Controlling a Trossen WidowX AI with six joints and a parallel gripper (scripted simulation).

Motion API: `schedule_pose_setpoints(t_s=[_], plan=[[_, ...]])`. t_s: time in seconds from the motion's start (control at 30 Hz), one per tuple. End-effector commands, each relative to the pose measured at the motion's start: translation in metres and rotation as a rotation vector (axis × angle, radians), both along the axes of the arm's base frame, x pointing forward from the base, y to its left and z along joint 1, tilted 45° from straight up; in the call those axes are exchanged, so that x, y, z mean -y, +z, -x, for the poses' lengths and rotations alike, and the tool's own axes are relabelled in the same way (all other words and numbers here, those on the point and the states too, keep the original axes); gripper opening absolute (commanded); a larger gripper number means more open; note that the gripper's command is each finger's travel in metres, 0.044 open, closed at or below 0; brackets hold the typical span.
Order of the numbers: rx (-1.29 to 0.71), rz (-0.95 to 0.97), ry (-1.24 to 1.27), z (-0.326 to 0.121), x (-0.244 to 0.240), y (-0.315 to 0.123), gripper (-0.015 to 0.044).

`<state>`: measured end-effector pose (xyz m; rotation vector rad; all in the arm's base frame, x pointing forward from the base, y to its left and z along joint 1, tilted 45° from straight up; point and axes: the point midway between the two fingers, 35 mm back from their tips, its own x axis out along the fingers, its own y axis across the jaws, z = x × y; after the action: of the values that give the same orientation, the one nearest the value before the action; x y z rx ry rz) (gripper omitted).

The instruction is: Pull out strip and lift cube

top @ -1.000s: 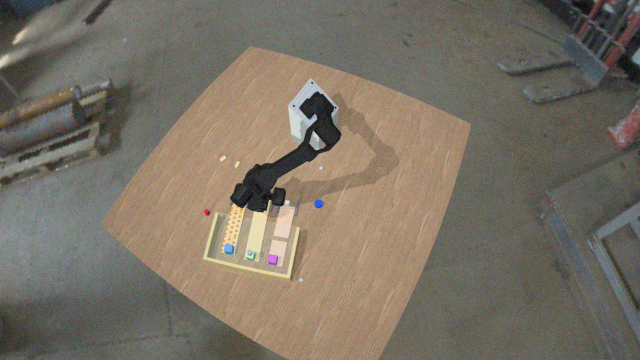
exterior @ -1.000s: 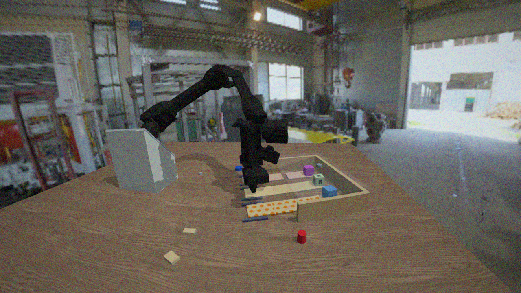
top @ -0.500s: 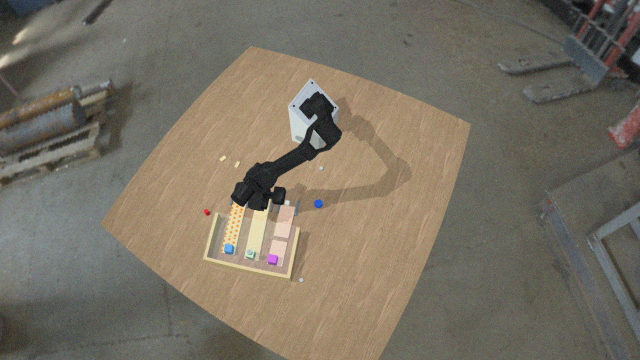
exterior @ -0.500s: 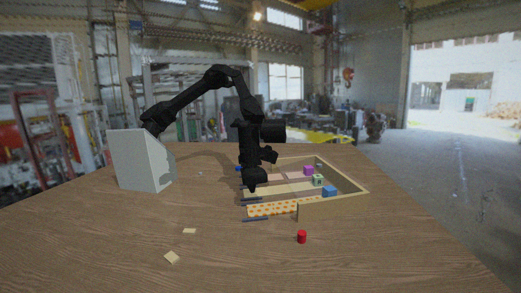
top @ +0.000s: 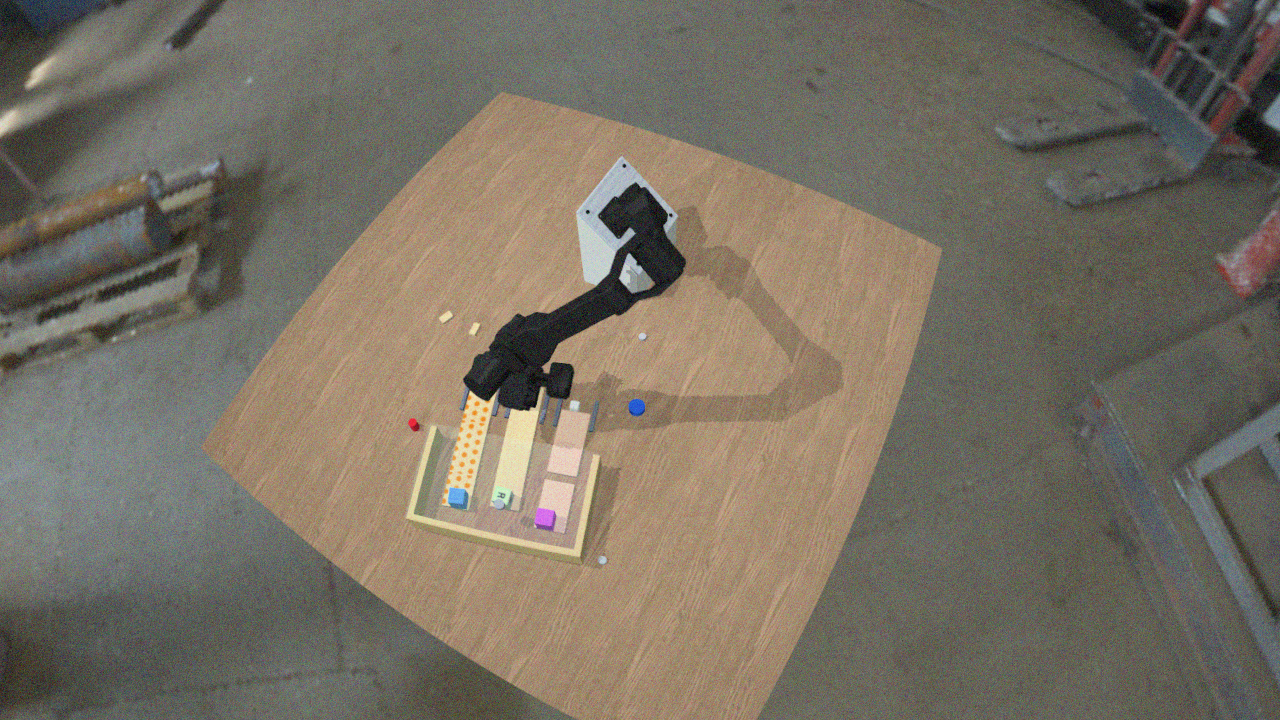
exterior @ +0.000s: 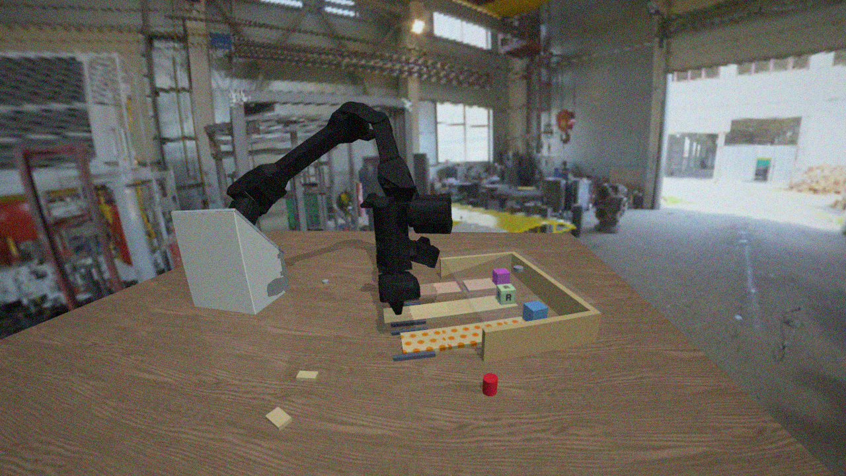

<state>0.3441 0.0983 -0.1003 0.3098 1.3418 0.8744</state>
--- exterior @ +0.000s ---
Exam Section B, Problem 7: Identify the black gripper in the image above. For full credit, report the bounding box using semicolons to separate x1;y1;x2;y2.
375;233;420;315

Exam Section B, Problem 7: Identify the cream strip with orange polka dots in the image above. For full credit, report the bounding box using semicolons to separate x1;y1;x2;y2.
401;323;482;354

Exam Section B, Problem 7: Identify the red cylinder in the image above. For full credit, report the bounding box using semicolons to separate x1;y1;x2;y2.
482;373;498;396

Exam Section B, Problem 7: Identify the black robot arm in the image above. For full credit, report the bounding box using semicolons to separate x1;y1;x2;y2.
227;101;453;268

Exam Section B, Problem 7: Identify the beige strip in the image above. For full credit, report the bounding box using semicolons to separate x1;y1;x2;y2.
383;299;474;326

